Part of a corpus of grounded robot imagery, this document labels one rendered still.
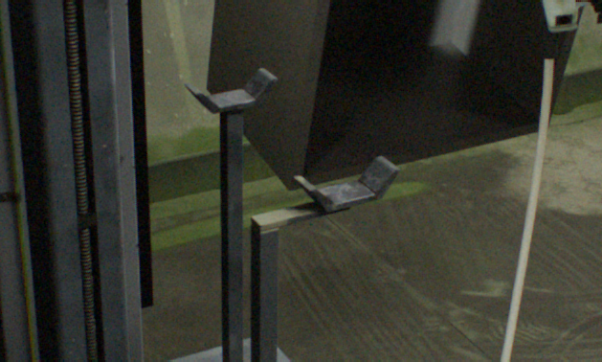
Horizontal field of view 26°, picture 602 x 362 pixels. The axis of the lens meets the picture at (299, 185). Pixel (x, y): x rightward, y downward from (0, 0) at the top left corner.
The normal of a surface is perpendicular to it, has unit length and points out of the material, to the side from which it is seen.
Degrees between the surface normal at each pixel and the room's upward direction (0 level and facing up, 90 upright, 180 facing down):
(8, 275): 90
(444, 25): 101
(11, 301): 90
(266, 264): 90
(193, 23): 57
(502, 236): 0
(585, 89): 90
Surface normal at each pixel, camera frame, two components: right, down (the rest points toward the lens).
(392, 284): 0.02, -0.89
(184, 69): 0.41, -0.14
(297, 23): -0.87, 0.21
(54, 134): 0.48, 0.41
